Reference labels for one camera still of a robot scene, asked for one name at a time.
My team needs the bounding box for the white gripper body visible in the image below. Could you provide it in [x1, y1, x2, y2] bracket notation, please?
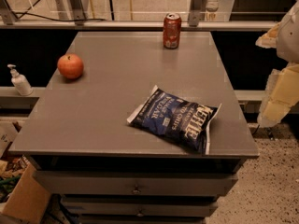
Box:
[277, 1, 299, 63]

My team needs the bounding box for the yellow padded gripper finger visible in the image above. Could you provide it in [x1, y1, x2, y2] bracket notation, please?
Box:
[255, 22, 280, 49]
[257, 63, 299, 128]

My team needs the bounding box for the red apple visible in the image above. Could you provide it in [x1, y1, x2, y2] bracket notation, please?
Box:
[57, 53, 84, 79]

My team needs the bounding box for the blue kettle chips bag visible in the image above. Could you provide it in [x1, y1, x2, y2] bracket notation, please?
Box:
[127, 86, 220, 155]

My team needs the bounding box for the red soda can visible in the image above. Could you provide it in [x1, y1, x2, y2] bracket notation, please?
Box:
[163, 13, 181, 49]

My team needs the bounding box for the grey drawer cabinet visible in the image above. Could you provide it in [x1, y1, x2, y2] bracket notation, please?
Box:
[10, 32, 259, 224]

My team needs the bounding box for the white pump bottle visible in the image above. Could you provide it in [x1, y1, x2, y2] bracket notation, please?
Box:
[7, 64, 33, 96]

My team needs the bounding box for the cardboard box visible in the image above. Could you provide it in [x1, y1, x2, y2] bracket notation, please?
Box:
[0, 121, 50, 224]

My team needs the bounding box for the metal railing frame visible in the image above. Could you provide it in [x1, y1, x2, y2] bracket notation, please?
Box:
[0, 0, 299, 33]

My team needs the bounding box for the black cable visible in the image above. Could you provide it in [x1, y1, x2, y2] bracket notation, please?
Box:
[12, 11, 108, 22]

